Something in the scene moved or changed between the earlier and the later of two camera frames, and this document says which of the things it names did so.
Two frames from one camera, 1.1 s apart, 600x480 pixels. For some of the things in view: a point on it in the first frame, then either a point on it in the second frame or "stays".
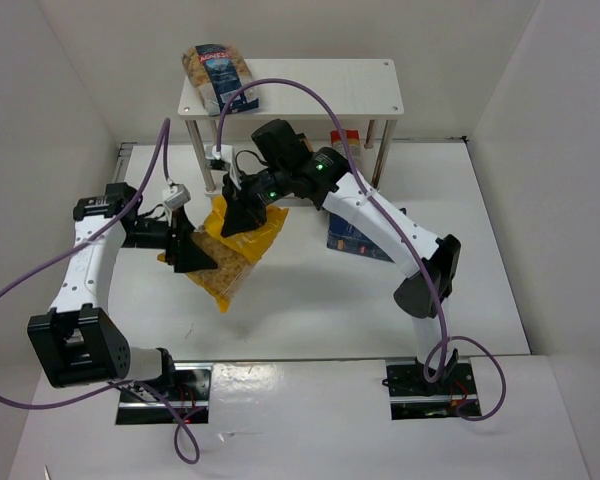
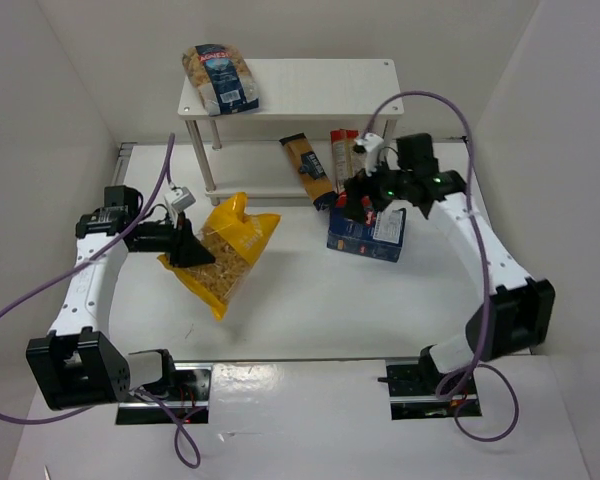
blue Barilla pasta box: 343,237 stays
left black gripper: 180,239 stays
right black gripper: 242,198 → 365,190
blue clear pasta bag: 218,71 stays
